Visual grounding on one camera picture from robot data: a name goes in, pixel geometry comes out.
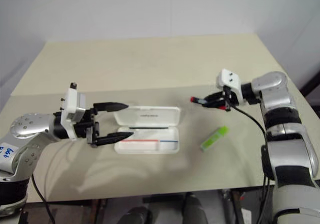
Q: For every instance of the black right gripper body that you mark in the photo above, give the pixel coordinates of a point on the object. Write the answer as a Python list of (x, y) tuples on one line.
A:
[(228, 96)]

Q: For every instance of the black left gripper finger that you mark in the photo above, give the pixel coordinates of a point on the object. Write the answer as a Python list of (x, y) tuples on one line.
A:
[(112, 138), (112, 106)]

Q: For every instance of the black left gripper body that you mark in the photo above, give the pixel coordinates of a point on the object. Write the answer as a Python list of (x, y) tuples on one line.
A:
[(87, 126)]

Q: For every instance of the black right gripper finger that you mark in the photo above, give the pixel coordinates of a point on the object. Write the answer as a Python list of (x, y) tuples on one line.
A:
[(215, 104), (215, 96)]

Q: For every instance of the red capped black marker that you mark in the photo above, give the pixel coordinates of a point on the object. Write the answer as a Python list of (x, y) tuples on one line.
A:
[(193, 99)]

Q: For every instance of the green highlighter marker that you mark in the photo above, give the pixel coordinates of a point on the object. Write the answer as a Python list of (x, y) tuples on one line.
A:
[(215, 138)]

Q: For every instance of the white plastic pencil case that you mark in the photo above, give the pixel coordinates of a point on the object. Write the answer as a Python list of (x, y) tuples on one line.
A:
[(147, 115)]

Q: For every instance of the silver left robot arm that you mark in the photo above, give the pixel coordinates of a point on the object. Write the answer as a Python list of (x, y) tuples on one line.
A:
[(27, 126)]

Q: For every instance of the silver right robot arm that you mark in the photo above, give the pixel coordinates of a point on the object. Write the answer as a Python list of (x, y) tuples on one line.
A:
[(277, 94)]

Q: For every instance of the dark rounded shape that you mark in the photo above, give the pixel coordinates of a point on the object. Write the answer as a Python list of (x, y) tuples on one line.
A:
[(195, 209), (136, 215)]

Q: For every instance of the white label blue writing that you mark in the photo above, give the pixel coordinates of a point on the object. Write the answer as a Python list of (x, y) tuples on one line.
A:
[(8, 155)]

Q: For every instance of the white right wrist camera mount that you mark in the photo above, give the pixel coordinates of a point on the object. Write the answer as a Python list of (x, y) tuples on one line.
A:
[(230, 78)]

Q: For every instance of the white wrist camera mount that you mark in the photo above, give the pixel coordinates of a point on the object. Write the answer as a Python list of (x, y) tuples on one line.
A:
[(71, 104), (230, 78)]

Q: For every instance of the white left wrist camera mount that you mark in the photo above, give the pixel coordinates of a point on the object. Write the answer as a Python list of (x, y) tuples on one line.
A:
[(71, 104)]

